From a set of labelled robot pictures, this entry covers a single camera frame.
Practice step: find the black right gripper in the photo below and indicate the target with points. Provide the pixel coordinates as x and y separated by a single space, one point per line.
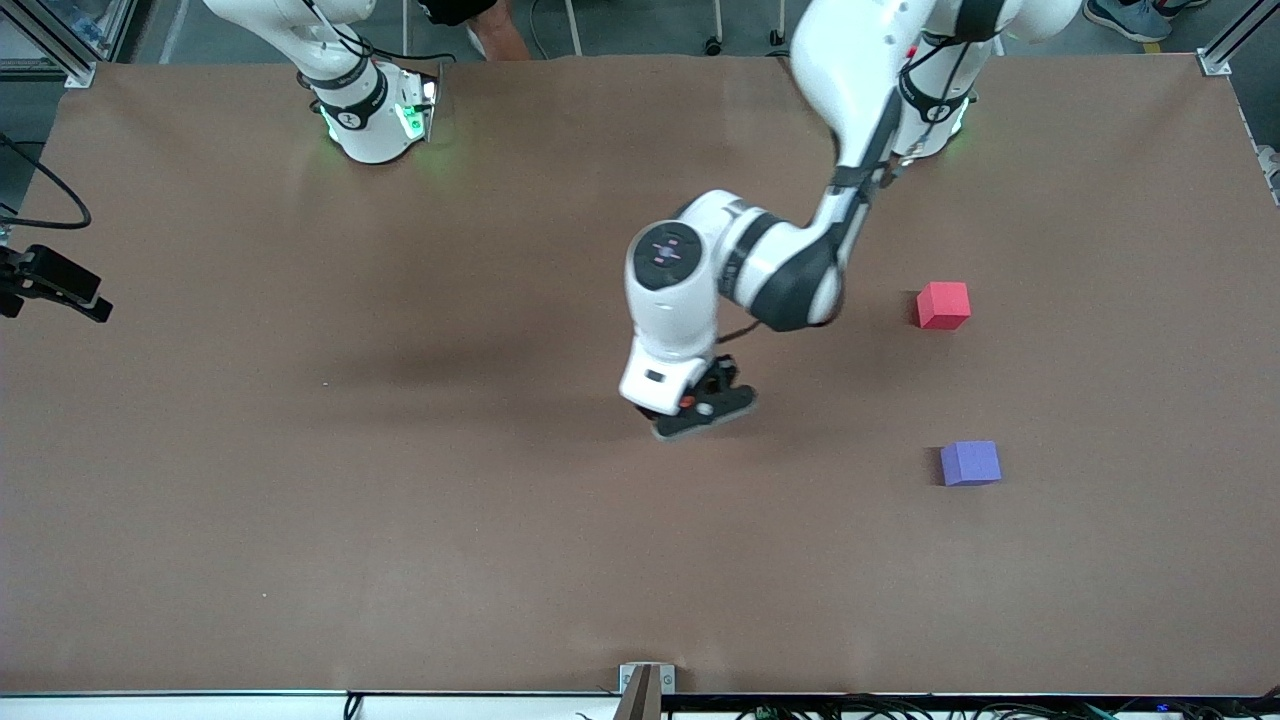
48 272

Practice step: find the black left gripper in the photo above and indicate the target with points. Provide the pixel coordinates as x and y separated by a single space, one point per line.
722 374

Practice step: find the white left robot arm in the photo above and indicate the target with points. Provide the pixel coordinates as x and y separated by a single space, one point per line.
680 300

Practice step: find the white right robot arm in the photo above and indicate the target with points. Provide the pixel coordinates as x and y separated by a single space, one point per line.
365 125

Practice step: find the red foam block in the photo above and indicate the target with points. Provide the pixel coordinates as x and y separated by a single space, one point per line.
943 305

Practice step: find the purple foam block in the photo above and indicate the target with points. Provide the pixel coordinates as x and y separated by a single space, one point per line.
970 463

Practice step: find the person in black shorts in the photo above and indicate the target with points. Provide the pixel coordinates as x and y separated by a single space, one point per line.
495 35

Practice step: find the blue grey sneaker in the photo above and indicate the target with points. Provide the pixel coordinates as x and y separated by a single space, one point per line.
1130 18

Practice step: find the aluminium frame post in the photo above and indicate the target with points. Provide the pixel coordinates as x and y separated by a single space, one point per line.
1225 50
60 45

